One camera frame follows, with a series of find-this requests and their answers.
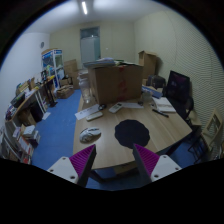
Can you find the black pen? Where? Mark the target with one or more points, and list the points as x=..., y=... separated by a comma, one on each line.
x=161, y=113

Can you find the clear plastic container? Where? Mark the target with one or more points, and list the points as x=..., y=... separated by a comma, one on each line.
x=85, y=89

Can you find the wooden table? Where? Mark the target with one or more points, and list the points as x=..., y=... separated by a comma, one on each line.
x=164, y=132

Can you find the white paper sheet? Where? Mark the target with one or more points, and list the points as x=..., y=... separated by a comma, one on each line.
x=86, y=112

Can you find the cardboard box on floor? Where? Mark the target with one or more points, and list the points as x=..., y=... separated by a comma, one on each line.
x=65, y=92

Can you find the blue white vending cabinet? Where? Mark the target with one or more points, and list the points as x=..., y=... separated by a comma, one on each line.
x=52, y=62

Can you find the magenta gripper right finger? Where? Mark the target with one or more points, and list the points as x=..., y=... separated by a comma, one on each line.
x=151, y=166

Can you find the stacked cardboard box corner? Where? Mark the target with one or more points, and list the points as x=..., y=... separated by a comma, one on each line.
x=148, y=61

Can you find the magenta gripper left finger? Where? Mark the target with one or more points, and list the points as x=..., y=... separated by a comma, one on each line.
x=76, y=168

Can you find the ceiling light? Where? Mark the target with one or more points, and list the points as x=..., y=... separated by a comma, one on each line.
x=84, y=6

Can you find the white computer mouse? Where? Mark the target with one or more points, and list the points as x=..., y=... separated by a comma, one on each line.
x=88, y=134

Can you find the black office chair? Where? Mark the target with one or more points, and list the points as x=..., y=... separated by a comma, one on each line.
x=177, y=91

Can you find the open notebook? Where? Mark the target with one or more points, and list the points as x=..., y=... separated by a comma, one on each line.
x=163, y=105

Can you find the black round mouse pad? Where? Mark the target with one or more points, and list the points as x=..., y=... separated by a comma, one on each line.
x=130, y=132

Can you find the large cardboard box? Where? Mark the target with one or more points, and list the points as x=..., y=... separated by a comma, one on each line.
x=116, y=83

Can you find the white remote control flat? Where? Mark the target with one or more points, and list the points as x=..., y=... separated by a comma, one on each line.
x=94, y=116

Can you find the wooden shelf desk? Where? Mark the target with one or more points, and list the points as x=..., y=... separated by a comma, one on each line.
x=35, y=94

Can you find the grey door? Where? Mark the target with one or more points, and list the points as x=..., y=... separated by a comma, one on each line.
x=90, y=44

